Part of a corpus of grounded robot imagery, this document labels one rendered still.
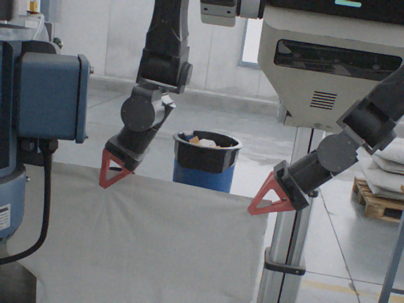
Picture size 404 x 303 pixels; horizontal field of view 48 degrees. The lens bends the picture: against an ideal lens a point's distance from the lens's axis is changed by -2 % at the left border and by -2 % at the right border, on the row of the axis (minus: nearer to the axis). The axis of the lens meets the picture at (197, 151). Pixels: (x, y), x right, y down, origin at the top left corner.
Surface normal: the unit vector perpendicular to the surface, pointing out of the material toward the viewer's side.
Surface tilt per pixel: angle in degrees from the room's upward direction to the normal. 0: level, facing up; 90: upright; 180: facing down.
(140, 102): 87
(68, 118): 90
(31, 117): 90
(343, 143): 77
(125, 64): 90
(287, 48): 130
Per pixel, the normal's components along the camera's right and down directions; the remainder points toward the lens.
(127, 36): -0.14, 0.23
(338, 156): -0.31, -0.03
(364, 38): 0.01, -0.58
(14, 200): 0.95, 0.21
